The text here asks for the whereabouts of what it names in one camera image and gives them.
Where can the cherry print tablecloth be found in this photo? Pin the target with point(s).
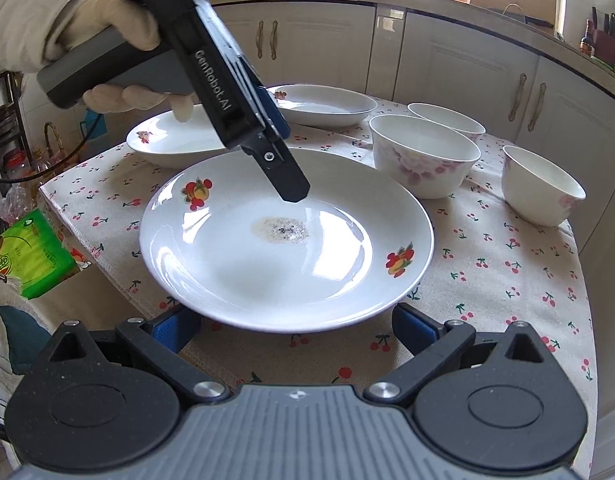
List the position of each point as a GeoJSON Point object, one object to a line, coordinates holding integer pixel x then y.
{"type": "Point", "coordinates": [487, 270]}

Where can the green tissue packet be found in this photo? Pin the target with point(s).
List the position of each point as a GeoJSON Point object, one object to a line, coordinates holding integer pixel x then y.
{"type": "Point", "coordinates": [37, 260]}

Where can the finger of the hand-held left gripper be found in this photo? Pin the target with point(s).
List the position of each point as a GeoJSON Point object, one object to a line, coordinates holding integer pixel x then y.
{"type": "Point", "coordinates": [276, 119]}
{"type": "Point", "coordinates": [282, 175]}

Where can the person's left forearm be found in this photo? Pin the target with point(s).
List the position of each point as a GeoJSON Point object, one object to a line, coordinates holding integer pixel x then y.
{"type": "Point", "coordinates": [22, 20]}

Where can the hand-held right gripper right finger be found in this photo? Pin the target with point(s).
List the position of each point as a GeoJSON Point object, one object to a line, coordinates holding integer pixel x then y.
{"type": "Point", "coordinates": [420, 327]}

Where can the metal storage rack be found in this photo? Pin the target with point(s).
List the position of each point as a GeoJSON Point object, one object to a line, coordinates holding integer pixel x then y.
{"type": "Point", "coordinates": [10, 110]}

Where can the white fruit print plate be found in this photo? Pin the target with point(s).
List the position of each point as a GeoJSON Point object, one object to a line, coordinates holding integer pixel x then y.
{"type": "Point", "coordinates": [227, 270]}
{"type": "Point", "coordinates": [172, 135]}
{"type": "Point", "coordinates": [332, 105]}

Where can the person's left hand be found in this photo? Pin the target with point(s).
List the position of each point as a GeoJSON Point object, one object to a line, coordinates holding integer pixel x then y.
{"type": "Point", "coordinates": [117, 15]}

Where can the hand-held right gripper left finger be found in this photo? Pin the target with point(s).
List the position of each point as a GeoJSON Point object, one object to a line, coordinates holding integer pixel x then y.
{"type": "Point", "coordinates": [170, 332]}

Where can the white floral bowl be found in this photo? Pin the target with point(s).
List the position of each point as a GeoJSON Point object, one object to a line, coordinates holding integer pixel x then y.
{"type": "Point", "coordinates": [452, 119]}
{"type": "Point", "coordinates": [537, 200]}
{"type": "Point", "coordinates": [422, 170]}

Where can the white patterned apron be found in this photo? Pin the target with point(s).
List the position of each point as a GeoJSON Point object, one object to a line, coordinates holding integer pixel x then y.
{"type": "Point", "coordinates": [7, 320]}

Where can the dark red knife block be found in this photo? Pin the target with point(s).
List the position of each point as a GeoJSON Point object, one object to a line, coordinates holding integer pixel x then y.
{"type": "Point", "coordinates": [605, 42]}

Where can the dark sauce bottle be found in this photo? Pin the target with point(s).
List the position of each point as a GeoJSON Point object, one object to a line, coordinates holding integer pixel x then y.
{"type": "Point", "coordinates": [586, 42]}

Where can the white cabinet door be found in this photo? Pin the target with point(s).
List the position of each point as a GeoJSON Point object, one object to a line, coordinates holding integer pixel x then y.
{"type": "Point", "coordinates": [462, 70]}
{"type": "Point", "coordinates": [587, 125]}
{"type": "Point", "coordinates": [237, 60]}
{"type": "Point", "coordinates": [322, 60]}

